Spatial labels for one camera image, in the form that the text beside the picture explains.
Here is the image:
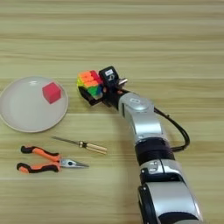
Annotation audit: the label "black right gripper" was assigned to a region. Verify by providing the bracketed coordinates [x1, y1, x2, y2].
[78, 78, 130, 111]

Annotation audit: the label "red foam cube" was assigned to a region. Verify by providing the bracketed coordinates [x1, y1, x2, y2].
[41, 81, 62, 105]

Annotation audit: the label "screwdriver with amber handle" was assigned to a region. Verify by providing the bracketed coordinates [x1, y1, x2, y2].
[52, 136, 109, 156]

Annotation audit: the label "round white plate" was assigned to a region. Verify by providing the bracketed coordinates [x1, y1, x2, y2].
[0, 76, 69, 134]

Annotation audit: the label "orange and black pliers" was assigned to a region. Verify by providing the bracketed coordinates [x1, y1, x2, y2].
[16, 145, 90, 175]

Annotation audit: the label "small black box white label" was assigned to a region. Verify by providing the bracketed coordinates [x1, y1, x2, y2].
[98, 66, 120, 88]

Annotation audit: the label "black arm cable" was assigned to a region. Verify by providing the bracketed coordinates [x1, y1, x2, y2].
[153, 107, 191, 152]

